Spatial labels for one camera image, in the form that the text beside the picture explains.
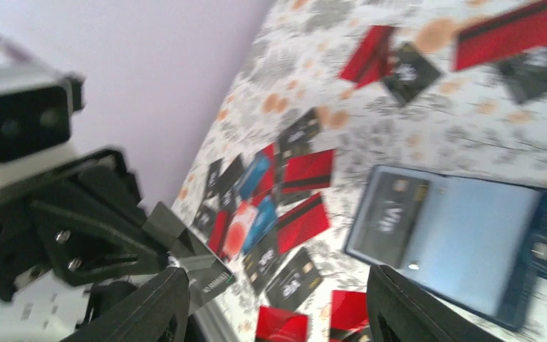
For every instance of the white red spot card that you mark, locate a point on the white red spot card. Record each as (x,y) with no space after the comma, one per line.
(238,230)

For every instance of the red card centre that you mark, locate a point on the red card centre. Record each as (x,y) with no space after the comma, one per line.
(349,317)

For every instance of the red black stripe card far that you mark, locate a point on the red black stripe card far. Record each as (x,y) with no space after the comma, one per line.
(502,37)

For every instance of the blue card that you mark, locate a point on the blue card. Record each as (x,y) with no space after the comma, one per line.
(264,222)

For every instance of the black vip card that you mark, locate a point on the black vip card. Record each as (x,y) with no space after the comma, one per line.
(411,74)
(386,218)
(208,275)

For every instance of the red card left cluster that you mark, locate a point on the red card left cluster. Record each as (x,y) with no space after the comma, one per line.
(303,222)

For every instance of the blue card holder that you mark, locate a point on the blue card holder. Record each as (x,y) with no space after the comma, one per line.
(479,244)

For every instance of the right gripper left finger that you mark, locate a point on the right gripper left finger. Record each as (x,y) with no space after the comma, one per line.
(156,311)

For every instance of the red card under VIP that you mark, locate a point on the red card under VIP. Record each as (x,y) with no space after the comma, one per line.
(279,325)

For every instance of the red card far left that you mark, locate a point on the red card far left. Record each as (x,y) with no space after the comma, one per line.
(371,60)

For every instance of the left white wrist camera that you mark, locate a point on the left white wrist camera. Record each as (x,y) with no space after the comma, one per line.
(36,107)

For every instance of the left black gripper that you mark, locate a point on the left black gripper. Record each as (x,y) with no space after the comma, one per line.
(82,220)

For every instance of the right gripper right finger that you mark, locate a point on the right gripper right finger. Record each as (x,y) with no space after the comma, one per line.
(399,310)

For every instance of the floral table mat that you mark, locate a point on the floral table mat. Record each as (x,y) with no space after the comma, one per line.
(464,124)

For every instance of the black VIP card front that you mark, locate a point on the black VIP card front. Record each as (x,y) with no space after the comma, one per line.
(208,275)

